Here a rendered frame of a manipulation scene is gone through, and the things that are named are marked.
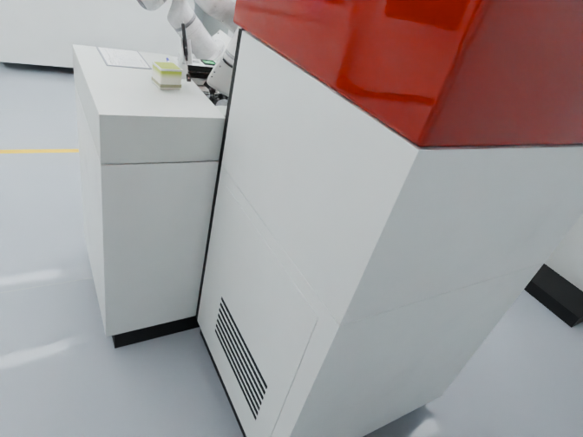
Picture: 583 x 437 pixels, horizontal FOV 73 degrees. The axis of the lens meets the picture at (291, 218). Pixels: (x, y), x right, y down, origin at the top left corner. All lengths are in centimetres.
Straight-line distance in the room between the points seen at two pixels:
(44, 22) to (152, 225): 315
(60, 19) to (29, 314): 294
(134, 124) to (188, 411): 101
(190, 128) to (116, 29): 320
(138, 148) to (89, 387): 89
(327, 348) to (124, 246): 78
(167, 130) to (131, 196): 24
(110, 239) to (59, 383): 59
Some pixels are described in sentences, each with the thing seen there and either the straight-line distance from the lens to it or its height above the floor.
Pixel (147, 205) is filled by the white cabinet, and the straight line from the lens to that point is 133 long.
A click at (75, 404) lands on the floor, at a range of 166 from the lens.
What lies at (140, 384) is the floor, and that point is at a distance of 168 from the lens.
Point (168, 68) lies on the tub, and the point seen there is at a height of 103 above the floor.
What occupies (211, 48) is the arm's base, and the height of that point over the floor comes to 95.
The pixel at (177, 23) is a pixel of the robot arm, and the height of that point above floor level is 104.
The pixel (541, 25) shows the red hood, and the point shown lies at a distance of 72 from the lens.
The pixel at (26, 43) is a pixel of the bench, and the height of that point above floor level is 25.
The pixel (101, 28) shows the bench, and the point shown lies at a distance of 435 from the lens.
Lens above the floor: 142
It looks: 33 degrees down
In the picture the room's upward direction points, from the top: 16 degrees clockwise
